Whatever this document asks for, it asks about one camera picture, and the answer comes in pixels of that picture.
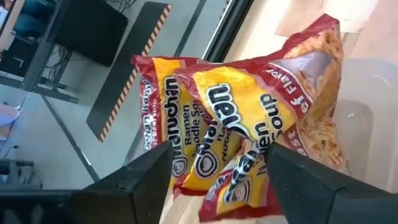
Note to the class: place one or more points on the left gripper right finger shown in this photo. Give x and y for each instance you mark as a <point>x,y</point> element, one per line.
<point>298,186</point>

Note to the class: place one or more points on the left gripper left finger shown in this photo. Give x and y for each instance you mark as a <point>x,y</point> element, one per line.
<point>146,180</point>

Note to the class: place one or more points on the red Maruchan ramen packet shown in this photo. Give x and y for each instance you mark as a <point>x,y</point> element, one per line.
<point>174,102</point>
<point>248,99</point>
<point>245,186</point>
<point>211,155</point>

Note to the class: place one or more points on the clear plastic container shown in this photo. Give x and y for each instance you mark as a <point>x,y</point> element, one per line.
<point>373,109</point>

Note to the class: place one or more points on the black hazard-striped floor mat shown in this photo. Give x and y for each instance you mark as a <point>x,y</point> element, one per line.
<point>130,62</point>

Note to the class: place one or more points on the grey metal stand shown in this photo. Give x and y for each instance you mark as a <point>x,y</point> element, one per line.
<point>15,174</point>

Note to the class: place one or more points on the black equipment box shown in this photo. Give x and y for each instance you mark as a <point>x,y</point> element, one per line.
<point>93,31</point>

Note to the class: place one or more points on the grey metal workstation table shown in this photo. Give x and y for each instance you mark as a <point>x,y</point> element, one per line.
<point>37,62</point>

